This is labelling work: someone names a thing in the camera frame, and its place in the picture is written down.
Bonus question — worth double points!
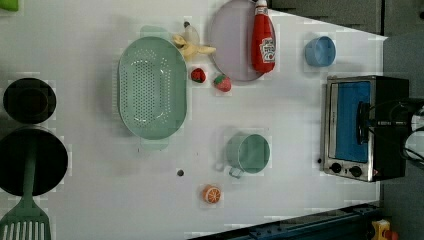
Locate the toaster oven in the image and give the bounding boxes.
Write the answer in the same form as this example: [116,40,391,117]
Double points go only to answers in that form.
[323,75,409,182]

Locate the light red toy strawberry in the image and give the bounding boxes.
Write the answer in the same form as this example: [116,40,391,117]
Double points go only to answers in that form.
[213,75,232,92]

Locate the green mug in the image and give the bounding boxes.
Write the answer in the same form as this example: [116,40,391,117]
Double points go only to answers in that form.
[213,132,271,179]

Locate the dark red toy strawberry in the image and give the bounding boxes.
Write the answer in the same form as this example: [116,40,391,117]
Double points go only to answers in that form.
[190,68,206,83]

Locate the peeled toy banana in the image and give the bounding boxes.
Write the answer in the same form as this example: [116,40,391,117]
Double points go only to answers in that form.
[172,21,216,61]

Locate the orange slice toy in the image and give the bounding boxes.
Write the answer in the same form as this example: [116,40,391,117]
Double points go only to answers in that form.
[202,185,221,204]

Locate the green oval colander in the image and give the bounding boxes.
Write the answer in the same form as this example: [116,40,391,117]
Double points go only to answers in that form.
[117,25,187,151]

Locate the red ketchup bottle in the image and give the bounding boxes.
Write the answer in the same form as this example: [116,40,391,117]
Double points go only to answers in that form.
[251,0,276,73]

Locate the grey round plate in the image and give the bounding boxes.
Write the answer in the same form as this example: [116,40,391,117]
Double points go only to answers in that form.
[209,0,276,81]

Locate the blue bowl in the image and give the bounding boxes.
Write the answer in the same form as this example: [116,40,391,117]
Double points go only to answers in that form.
[304,36,336,67]

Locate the yellow red toy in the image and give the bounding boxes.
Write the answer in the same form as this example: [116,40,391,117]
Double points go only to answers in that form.
[371,219,399,240]

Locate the green spatula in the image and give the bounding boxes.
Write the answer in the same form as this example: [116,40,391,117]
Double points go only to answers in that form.
[1,143,51,240]

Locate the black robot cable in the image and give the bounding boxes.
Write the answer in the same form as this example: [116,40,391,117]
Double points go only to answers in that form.
[366,98,424,164]

